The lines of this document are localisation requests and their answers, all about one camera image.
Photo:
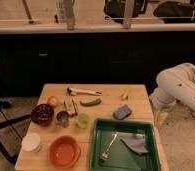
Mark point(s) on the blue sponge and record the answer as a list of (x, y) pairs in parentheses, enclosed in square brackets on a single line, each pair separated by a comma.
[(122, 112)]

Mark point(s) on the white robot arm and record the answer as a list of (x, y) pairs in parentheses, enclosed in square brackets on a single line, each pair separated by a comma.
[(175, 83)]

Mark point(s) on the dark maroon bowl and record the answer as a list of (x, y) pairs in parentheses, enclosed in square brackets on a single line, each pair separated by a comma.
[(42, 114)]

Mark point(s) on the red bowl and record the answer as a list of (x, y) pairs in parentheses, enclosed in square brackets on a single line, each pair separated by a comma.
[(64, 152)]

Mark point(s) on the green cucumber toy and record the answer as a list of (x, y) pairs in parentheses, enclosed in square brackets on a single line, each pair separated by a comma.
[(91, 102)]

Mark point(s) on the yellow small toy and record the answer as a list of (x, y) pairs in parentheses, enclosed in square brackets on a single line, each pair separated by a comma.
[(125, 95)]

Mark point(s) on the wooden block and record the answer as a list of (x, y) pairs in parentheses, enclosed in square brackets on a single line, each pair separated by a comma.
[(70, 108)]

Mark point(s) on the light green cup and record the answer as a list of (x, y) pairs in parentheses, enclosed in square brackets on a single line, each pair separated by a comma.
[(82, 120)]

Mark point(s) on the wooden table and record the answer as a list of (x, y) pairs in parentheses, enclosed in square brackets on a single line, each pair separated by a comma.
[(111, 100)]

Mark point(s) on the metal cup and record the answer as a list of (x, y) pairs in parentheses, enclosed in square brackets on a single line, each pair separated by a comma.
[(63, 118)]

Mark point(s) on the orange fruit toy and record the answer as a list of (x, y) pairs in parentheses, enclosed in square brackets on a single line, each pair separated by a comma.
[(52, 101)]

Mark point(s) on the metal fork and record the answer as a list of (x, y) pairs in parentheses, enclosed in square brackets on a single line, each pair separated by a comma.
[(104, 156)]

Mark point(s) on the grey cloth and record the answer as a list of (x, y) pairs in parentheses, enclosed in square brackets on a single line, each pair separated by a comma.
[(136, 145)]

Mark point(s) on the green plastic tray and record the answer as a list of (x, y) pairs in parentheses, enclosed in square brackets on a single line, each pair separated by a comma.
[(121, 158)]

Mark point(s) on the white cup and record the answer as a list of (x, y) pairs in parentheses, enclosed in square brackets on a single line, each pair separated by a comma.
[(31, 142)]

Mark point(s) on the black chair base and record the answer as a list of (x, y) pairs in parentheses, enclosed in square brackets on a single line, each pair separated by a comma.
[(6, 123)]

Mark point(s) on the white handled brush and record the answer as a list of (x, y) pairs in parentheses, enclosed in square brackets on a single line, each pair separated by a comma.
[(75, 91)]

